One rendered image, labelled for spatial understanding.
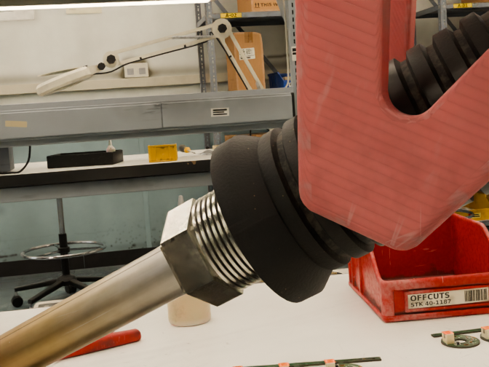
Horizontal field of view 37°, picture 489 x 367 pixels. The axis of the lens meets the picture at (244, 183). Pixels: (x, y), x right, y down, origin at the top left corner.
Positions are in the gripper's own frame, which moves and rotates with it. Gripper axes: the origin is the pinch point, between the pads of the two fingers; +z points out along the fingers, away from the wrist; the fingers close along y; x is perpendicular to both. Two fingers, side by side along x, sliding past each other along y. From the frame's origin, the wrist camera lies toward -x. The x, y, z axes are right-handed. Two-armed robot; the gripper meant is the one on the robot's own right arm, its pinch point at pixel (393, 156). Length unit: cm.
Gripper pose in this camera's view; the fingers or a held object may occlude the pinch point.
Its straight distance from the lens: 9.9
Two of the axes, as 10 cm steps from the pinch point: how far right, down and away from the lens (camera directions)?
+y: -3.2, 1.2, -9.4
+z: -3.5, 9.1, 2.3
